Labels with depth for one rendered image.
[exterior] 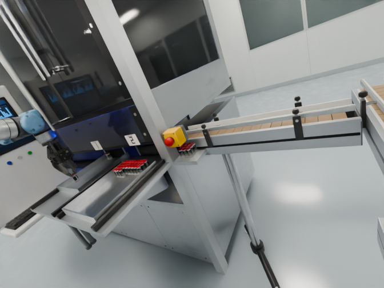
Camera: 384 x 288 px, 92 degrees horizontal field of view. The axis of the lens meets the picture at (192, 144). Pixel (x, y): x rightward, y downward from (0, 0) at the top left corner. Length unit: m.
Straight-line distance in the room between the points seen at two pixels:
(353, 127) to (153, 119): 0.70
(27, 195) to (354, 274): 1.96
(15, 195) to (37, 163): 0.23
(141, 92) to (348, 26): 4.76
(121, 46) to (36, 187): 1.17
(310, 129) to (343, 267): 0.93
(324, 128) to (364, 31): 4.58
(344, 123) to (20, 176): 1.71
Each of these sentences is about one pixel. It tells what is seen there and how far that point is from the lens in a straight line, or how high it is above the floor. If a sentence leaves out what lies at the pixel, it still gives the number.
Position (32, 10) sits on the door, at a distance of 1.22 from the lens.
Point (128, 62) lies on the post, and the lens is 0.82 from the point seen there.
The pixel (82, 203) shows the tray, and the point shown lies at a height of 0.88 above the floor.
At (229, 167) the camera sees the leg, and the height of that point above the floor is 0.74.
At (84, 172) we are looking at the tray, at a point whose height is 0.89.
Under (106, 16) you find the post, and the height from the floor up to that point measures 1.49.
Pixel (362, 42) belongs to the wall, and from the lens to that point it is 5.28.
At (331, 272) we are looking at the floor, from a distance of 1.45.
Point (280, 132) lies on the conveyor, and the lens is 0.75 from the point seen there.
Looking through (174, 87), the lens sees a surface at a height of 1.18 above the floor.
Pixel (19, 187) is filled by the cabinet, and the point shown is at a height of 0.95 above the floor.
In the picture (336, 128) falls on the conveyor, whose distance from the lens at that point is 0.74.
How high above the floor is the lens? 1.24
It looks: 22 degrees down
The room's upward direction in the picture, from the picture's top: 22 degrees counter-clockwise
